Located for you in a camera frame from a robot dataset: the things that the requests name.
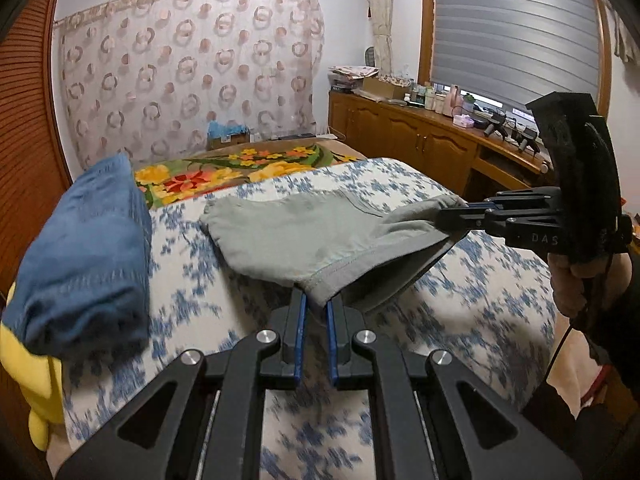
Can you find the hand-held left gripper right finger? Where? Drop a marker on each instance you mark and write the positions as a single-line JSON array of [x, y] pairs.
[[331, 345]]

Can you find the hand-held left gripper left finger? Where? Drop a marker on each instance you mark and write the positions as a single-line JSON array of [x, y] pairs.
[[300, 330]]

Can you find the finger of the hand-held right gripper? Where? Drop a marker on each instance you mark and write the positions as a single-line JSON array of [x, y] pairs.
[[460, 220], [525, 197]]

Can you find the grey pants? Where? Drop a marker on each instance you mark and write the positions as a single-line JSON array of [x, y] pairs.
[[300, 230]]

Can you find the person's right hand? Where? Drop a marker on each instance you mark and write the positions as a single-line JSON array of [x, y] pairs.
[[567, 285]]

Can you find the blue floral bed sheet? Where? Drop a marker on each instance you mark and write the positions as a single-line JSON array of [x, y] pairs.
[[450, 300]]

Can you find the pink tissue box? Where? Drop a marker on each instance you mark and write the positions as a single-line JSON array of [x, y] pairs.
[[463, 122]]

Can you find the wooden sideboard cabinet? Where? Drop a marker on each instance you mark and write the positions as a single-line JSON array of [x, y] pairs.
[[400, 130]]

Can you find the pink bottle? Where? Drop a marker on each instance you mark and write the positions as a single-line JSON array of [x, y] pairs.
[[455, 99]]

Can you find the group of toiletry bottles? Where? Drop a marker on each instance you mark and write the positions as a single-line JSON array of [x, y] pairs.
[[430, 97]]

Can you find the open cardboard box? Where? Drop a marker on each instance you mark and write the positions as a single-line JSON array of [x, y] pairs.
[[385, 87]]

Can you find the grey window blind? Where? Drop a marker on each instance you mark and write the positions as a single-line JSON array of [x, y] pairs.
[[510, 35]]

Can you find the stack of books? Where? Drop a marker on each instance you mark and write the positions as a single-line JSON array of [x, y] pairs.
[[342, 84]]

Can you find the colourful floral blanket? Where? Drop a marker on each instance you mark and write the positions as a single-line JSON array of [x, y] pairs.
[[200, 180]]

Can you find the flat black devices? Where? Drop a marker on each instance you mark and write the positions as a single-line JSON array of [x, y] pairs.
[[297, 136]]

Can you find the folded floral cloth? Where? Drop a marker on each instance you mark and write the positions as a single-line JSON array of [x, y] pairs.
[[350, 70]]

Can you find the small cardboard box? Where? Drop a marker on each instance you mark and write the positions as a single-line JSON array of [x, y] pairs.
[[227, 141]]

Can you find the folded blue jeans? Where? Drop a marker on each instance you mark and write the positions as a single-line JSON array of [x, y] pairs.
[[85, 250]]

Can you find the yellow plush toy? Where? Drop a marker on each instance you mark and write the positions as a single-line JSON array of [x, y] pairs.
[[35, 395]]

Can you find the sheer circle-patterned curtain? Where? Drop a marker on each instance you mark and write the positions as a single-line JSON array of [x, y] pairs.
[[190, 60]]

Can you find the wooden louvred wardrobe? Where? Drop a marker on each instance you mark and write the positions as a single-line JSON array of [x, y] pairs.
[[30, 110]]

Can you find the black camera grip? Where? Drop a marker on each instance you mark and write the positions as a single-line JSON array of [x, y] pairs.
[[495, 124], [527, 139]]

